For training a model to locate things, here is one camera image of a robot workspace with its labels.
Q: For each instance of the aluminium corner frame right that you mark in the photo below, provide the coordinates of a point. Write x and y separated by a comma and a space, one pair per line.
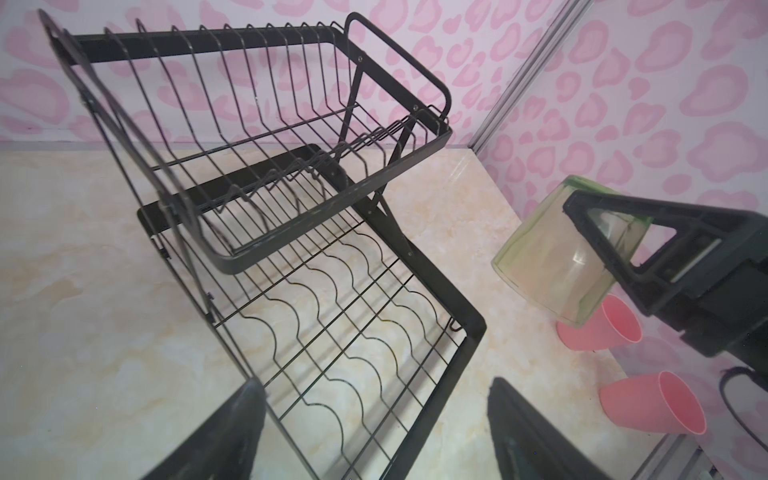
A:
567, 18

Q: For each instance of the black wire dish rack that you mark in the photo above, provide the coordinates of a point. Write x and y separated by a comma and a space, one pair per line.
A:
260, 159

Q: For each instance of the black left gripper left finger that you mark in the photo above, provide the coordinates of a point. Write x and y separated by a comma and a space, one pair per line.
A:
225, 445

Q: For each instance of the yellow-green clear cup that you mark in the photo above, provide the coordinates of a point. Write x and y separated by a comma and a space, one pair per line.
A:
550, 264

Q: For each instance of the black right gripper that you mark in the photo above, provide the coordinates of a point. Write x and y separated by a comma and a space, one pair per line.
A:
700, 269

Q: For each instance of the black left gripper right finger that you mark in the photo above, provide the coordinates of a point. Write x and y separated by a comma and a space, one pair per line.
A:
527, 445

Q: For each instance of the opaque pink cup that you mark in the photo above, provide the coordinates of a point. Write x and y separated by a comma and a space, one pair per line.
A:
612, 325
655, 403

